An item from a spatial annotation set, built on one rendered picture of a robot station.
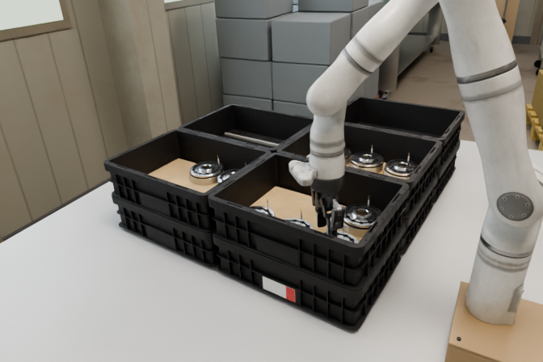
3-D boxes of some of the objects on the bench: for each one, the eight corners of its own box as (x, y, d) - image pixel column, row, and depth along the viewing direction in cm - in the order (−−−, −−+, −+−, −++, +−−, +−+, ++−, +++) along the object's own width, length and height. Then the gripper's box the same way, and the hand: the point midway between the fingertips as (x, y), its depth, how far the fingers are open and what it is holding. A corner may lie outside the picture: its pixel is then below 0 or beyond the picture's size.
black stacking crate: (402, 259, 114) (406, 221, 109) (356, 337, 91) (359, 294, 86) (276, 217, 134) (275, 184, 129) (214, 272, 112) (209, 235, 107)
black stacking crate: (276, 217, 134) (275, 184, 129) (214, 272, 112) (209, 235, 107) (184, 187, 155) (180, 157, 150) (116, 228, 133) (108, 195, 128)
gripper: (359, 181, 86) (356, 248, 92) (329, 153, 99) (328, 213, 106) (324, 188, 84) (324, 256, 91) (298, 158, 97) (300, 219, 104)
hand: (326, 227), depth 97 cm, fingers open, 5 cm apart
